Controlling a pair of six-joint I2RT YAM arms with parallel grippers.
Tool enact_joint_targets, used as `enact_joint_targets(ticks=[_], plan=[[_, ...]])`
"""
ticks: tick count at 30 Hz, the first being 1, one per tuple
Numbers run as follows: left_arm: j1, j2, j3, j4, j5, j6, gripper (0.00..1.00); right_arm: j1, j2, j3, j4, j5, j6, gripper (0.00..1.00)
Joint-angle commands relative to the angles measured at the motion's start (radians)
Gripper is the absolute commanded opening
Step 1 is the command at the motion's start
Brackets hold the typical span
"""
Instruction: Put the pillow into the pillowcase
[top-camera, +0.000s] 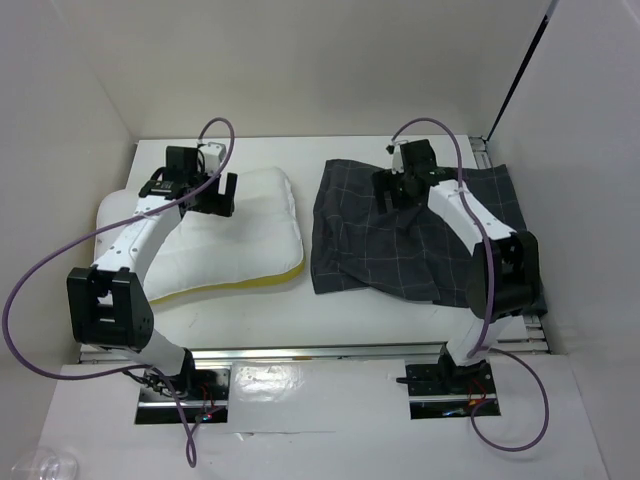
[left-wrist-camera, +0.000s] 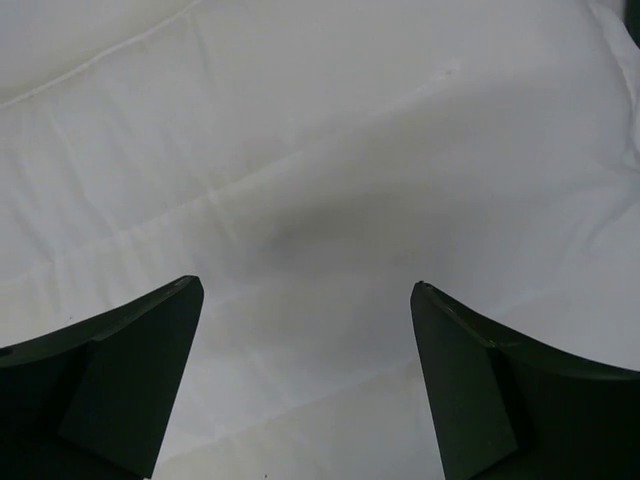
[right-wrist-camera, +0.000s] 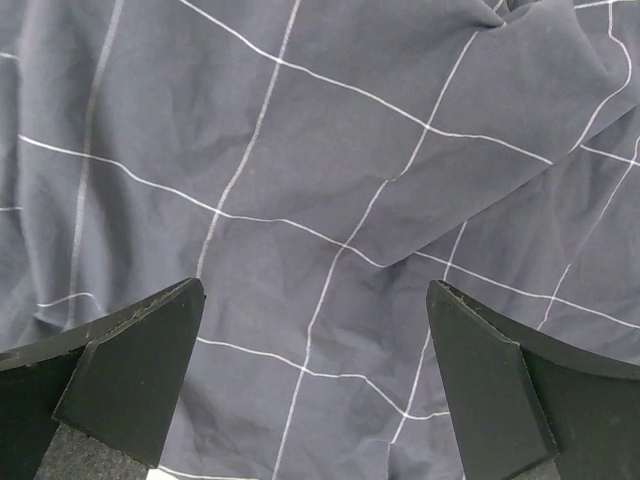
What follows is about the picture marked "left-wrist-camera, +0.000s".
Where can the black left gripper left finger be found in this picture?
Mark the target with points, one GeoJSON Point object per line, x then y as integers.
{"type": "Point", "coordinates": [93, 400]}

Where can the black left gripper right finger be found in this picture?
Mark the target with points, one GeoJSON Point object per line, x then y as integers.
{"type": "Point", "coordinates": [507, 406]}

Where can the white pillow yellow edge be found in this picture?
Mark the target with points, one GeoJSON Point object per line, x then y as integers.
{"type": "Point", "coordinates": [310, 162]}

